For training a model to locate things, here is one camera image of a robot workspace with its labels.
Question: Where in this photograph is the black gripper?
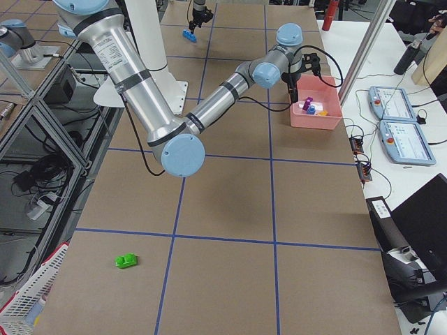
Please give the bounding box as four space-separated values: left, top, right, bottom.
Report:
189 9 213 32
285 72 300 103

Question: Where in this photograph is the long blue block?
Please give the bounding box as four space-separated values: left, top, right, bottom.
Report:
182 29 197 43

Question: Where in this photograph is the purple wedge block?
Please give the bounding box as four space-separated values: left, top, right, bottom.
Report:
302 97 313 112

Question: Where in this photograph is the small blue block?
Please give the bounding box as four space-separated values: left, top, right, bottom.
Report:
307 105 316 115

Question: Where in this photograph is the orange block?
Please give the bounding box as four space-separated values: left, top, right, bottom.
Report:
316 110 328 117

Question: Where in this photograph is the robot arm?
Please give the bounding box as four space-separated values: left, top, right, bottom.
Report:
56 1 303 177
189 0 214 34

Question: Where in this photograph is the pink plastic box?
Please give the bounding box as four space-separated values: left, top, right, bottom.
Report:
290 75 342 131

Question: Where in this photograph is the red bottle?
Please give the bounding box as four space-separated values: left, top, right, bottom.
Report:
321 0 339 31

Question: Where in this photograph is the upper teach pendant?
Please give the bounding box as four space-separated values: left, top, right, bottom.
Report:
368 86 416 121

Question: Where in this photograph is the teach pendant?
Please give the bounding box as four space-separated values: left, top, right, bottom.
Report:
368 86 416 121
379 119 436 166

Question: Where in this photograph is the black water bottle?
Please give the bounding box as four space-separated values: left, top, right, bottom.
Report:
393 39 423 75

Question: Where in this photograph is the lower teach pendant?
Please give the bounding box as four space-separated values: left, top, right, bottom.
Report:
379 119 436 166

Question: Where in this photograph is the black laptop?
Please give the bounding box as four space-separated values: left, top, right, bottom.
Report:
392 173 446 279

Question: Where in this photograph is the green block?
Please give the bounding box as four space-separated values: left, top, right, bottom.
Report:
115 253 138 269

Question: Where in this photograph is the white plastic basket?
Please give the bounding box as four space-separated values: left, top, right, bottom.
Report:
1 242 69 334

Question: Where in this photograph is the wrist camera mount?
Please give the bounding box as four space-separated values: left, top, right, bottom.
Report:
301 53 321 77

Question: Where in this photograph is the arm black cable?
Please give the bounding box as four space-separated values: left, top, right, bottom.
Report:
122 45 344 176

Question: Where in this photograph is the aluminium frame post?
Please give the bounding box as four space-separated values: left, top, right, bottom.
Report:
339 0 396 107

